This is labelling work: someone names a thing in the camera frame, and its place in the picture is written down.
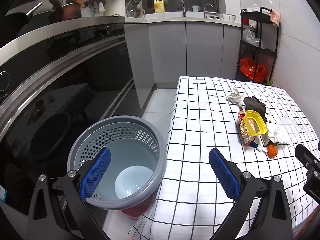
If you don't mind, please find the yellow plastic lid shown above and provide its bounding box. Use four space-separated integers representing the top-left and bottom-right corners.
244 110 268 137

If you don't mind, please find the copper pot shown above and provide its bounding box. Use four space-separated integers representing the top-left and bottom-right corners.
61 2 82 20

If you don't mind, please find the steel basin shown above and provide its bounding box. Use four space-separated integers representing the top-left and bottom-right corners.
217 12 237 22

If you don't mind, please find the small chrome faucet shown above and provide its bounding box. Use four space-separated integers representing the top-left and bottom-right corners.
203 4 215 18

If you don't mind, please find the large chrome faucet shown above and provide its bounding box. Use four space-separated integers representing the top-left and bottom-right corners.
178 0 190 17

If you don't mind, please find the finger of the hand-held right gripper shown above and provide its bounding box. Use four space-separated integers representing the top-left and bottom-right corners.
294 144 320 203

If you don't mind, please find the black built-in oven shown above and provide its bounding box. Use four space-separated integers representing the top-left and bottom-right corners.
0 22 137 215

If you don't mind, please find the dark cloth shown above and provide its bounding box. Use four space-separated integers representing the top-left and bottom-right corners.
244 96 267 120

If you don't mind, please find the white paper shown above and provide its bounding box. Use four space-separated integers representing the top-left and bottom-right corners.
269 125 292 145

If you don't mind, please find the white checked tablecloth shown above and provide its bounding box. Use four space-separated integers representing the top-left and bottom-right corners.
129 76 320 240

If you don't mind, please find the black shelf rack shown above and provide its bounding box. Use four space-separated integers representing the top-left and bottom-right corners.
236 8 280 83

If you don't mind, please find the white tissue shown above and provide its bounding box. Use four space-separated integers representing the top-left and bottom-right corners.
226 87 247 104

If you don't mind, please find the grey kitchen cabinet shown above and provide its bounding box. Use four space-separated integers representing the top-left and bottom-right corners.
124 21 242 110

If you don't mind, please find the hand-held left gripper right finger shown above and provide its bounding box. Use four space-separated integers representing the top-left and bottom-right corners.
209 148 293 240

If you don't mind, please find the orange peel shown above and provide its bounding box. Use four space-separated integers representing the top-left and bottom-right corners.
266 144 279 158

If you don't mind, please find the black frying pan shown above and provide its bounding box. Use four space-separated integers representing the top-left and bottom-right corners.
5 2 43 28

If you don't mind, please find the red plastic bag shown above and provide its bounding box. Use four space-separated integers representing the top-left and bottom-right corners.
239 57 268 82

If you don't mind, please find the red checked cloth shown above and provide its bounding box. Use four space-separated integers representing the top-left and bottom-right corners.
269 9 280 27

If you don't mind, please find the grey perforated trash bin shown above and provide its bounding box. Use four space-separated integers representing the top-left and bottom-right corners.
67 116 167 212

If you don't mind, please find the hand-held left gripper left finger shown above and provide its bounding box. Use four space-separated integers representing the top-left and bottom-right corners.
27 147 112 240

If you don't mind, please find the clear plastic wrap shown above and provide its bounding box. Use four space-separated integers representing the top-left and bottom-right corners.
281 115 307 147

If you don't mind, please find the clear plastic bag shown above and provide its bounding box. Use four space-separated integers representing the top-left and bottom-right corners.
242 27 260 47

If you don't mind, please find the white and green medicine box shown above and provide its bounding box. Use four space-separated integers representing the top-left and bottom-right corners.
255 120 278 153

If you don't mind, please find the yellow detergent bottle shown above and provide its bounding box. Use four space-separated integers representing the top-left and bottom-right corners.
153 0 165 14

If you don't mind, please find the red snack packet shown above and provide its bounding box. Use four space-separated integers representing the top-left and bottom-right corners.
237 106 260 147

